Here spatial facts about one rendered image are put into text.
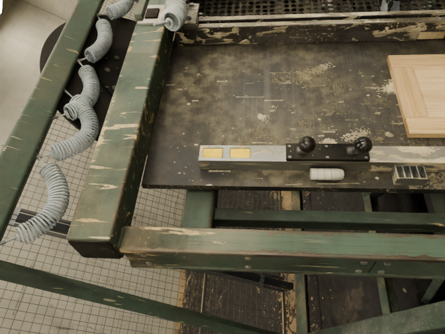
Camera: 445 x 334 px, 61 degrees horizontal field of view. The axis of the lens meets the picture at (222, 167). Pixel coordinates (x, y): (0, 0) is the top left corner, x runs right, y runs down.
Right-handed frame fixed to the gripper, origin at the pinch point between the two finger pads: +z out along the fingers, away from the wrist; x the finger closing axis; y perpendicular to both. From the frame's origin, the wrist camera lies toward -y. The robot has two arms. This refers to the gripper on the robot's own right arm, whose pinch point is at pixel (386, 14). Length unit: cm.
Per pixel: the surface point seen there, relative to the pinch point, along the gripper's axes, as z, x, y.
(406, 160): -2, -6, 62
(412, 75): 0.4, 2.5, 29.6
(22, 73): 307, -425, -330
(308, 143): -13, -31, 66
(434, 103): 0.7, 5.9, 40.3
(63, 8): 298, -404, -493
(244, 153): -2, -45, 60
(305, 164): -1, -30, 62
